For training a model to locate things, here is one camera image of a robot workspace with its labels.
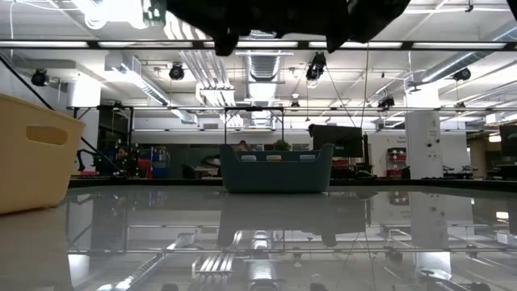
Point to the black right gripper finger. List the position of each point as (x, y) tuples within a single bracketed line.
[(226, 42), (336, 40)]

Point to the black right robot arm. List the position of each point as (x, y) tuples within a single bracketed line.
[(375, 16)]

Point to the teal plastic bin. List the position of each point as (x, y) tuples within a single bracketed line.
[(278, 175)]

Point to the yellow plastic bin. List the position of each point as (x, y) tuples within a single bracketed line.
[(40, 178)]

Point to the black ceiling spotlight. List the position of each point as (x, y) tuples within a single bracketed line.
[(386, 102), (39, 77), (316, 66), (463, 74), (176, 72)]

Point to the black monitor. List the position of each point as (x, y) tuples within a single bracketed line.
[(337, 139)]

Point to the person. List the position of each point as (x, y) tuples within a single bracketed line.
[(122, 153), (242, 145)]

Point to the green potted plant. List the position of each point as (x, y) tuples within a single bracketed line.
[(282, 145)]

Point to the red storage shelf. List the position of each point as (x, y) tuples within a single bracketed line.
[(396, 171)]

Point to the blue storage crates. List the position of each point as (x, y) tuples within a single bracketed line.
[(160, 171)]

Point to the black shelving rack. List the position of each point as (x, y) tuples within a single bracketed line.
[(106, 133)]

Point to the silver ventilation duct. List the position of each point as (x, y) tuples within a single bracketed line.
[(264, 64)]

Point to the black metal stand frame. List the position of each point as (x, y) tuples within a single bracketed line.
[(254, 108)]

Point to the black aluminium table frame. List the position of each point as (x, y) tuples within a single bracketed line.
[(161, 182)]

